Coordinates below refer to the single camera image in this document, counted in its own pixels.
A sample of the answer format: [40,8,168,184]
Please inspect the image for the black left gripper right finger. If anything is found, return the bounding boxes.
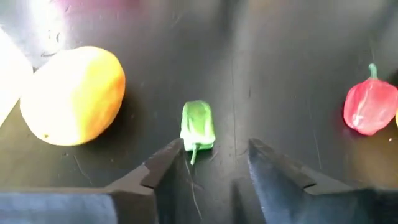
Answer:
[248,138,398,224]

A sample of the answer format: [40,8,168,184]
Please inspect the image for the yellow plastic basket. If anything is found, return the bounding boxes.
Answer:
[0,27,34,127]

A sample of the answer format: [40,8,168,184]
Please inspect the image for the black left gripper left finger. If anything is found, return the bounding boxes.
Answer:
[0,138,185,224]

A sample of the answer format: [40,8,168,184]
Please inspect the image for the yellow orange lemon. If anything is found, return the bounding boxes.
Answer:
[19,45,126,147]

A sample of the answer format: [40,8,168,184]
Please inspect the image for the green bell pepper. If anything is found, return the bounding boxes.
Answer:
[179,100,216,166]

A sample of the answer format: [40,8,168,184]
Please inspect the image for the red bell pepper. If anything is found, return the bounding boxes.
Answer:
[343,63,398,136]

